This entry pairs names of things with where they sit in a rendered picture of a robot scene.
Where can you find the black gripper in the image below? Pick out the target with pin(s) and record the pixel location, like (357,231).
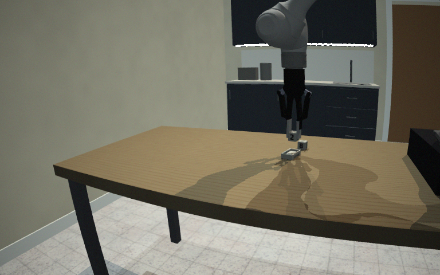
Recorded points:
(294,87)

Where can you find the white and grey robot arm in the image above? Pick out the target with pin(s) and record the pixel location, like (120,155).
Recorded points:
(284,26)

